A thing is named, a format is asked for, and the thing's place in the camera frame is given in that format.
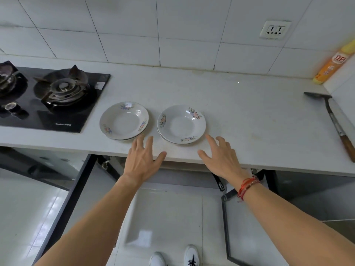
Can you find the person's left hand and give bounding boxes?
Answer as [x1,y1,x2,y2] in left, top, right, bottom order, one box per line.
[121,134,168,189]

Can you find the person's right hand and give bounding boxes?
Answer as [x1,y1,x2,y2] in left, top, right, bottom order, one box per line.
[197,134,252,192]

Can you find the white plate blue orange flowers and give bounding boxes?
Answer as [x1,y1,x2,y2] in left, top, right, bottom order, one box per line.
[99,101,149,141]

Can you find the black-framed glass cabinet door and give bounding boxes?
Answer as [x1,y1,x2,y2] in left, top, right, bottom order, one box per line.
[32,153,98,266]
[221,168,278,266]

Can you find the person's right forearm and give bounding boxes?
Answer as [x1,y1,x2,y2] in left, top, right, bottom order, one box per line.
[241,185,355,266]

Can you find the person's left forearm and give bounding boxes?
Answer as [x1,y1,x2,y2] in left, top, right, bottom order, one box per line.
[33,177,143,266]

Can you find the white speckled countertop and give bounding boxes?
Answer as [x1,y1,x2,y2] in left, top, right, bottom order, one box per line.
[0,54,355,178]

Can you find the person's right white sneaker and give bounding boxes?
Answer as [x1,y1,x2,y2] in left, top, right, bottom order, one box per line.
[184,245,201,266]

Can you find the person's white sneaker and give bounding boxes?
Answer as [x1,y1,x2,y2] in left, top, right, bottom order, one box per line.
[184,245,201,266]
[149,252,166,266]

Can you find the person's left white sneaker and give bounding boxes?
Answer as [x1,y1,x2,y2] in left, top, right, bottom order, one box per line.
[149,252,166,266]

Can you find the black glass gas stove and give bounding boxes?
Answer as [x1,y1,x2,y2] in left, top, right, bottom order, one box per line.
[0,61,111,134]

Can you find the black burner grate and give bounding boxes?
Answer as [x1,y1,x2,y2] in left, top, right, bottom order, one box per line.
[33,65,91,108]
[0,61,28,99]

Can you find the black-edged ajar door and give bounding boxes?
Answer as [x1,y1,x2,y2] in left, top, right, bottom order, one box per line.
[0,146,74,191]

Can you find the black stove knob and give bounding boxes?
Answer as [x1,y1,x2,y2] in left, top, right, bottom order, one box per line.
[4,102,22,116]

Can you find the yellow orange bottle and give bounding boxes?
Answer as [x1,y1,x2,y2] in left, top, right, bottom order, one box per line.
[312,38,355,85]

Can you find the black pan with long handle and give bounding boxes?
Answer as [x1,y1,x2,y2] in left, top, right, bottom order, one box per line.
[212,173,227,193]

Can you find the red string bracelet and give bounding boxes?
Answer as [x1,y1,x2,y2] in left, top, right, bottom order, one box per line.
[237,176,261,203]

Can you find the metal spatula wooden handle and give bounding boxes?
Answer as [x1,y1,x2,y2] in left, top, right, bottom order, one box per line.
[304,92,355,163]

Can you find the white wall socket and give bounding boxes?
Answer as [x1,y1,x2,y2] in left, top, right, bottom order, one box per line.
[259,20,292,41]

